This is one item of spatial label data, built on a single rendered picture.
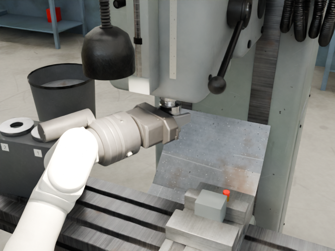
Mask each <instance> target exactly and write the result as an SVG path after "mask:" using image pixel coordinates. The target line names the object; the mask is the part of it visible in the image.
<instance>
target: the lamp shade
mask: <svg viewBox="0 0 335 251"><path fill-rule="evenodd" d="M81 58H82V67H83V74H84V75H85V76H86V77H88V78H90V79H94V80H102V81H110V80H119V79H123V78H127V77H129V76H131V75H133V74H134V73H135V71H136V64H135V50H134V47H133V45H132V42H131V40H130V37H129V34H128V33H126V32H125V31H123V30H122V29H120V28H119V27H117V26H113V25H110V27H102V25H100V26H97V27H95V28H93V29H92V30H91V31H90V32H88V33H87V34H86V35H85V37H84V42H83V46H82V51H81Z"/></svg>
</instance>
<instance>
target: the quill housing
mask: <svg viewBox="0 0 335 251"><path fill-rule="evenodd" d="M113 1H114V0H109V4H110V5H109V7H110V8H109V10H110V17H111V18H110V20H111V21H110V23H111V25H113V26H117V27H119V28H120V29H122V30H123V31H125V32H126V33H128V31H127V11H126V6H124V7H122V8H119V9H116V8H115V7H114V6H113ZM228 2H229V0H158V24H159V87H158V88H157V89H155V90H154V91H153V92H152V93H151V94H150V95H152V96H157V97H162V98H167V99H173V100H178V101H183V102H188V103H198V102H200V101H202V100H203V99H204V98H205V97H206V96H207V95H208V94H209V93H210V91H209V89H208V82H209V80H210V79H211V78H212V77H214V76H217V74H218V71H219V68H220V66H221V63H222V60H223V58H224V55H225V52H226V50H227V47H228V45H229V42H230V39H231V37H232V34H233V30H234V29H231V28H230V27H229V26H228V24H227V7H228ZM110 83H111V85H112V86H114V87H115V88H117V89H120V90H125V91H129V77H127V78H123V79H119V80H110Z"/></svg>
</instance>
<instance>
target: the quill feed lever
mask: <svg viewBox="0 0 335 251"><path fill-rule="evenodd" d="M251 11H252V0H229V2H228V7H227V24H228V26H229V27H230V28H231V29H234V31H233V34H232V37H231V39H230V42H229V45H228V47H227V50H226V52H225V55H224V58H223V60H222V63H221V66H220V68H219V71H218V74H217V76H214V77H212V78H211V79H210V80H209V82H208V89H209V91H210V92H211V93H213V94H215V95H219V94H222V93H223V92H224V91H225V89H226V81H225V80H224V76H225V73H226V70H227V68H228V65H229V62H230V60H231V57H232V54H233V51H234V49H235V46H236V43H237V41H238V38H239V35H240V32H241V30H244V29H245V28H246V27H247V26H248V23H249V20H250V17H251Z"/></svg>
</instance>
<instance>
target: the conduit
mask: <svg viewBox="0 0 335 251"><path fill-rule="evenodd" d="M327 1H328V0H314V10H313V16H312V21H311V24H310V28H309V32H308V35H309V37H310V38H311V39H315V38H317V37H318V35H319V38H318V43H319V45H320V46H321V47H326V46H327V45H328V44H329V43H330V40H331V38H332V36H333V33H334V30H335V0H329V3H328V7H327V10H326V13H325V16H323V15H324V12H325V11H324V10H325V7H326V5H327ZM284 2H285V3H284V7H283V12H282V17H281V23H280V31H281V32H282V33H287V32H288V31H289V30H290V28H291V26H292V24H293V23H294V35H295V39H296V40H297V41H298V42H302V41H304V40H305V38H306V36H307V28H308V18H309V12H310V11H309V10H310V5H311V0H285V1H284ZM323 17H324V20H323Z"/></svg>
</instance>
